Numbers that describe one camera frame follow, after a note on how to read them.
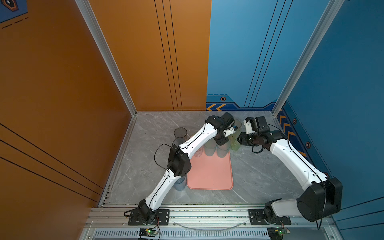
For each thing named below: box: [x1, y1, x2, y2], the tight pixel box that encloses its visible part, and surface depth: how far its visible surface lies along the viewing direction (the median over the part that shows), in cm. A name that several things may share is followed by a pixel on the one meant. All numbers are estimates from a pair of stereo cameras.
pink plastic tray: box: [187, 151, 234, 190], surface depth 91 cm
